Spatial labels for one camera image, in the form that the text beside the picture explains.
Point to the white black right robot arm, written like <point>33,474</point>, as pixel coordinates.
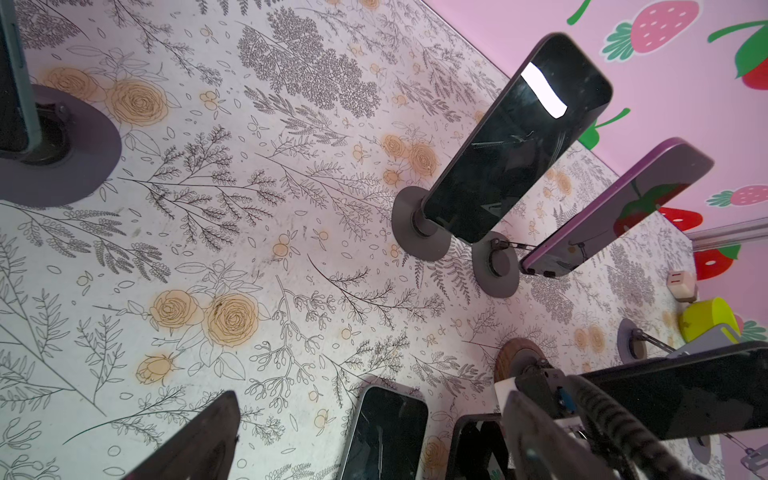
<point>623,431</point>

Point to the grey stand rear left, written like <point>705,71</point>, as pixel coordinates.
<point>413,232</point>

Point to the aluminium corner post right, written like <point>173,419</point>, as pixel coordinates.
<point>729,235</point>

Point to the grey stand rear middle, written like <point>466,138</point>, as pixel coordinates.
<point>495,266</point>

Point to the grey stand right rear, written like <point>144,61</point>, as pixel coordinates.
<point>632,342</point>

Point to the grey stand far right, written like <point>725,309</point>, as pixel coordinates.
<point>738,455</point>

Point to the lime green plastic bowl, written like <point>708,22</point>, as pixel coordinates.
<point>701,316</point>

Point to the grey stand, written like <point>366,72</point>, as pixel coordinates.
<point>632,342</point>
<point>495,266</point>
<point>413,232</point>
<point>79,150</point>
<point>738,455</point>

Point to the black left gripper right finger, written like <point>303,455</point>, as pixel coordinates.
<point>540,449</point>

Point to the small pink white block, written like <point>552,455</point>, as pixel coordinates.
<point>683,286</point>

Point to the grey stand far left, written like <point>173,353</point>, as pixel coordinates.
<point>79,150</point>

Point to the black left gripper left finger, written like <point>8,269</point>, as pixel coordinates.
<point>203,449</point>

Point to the round wooden phone stand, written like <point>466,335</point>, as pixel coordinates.
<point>515,357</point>

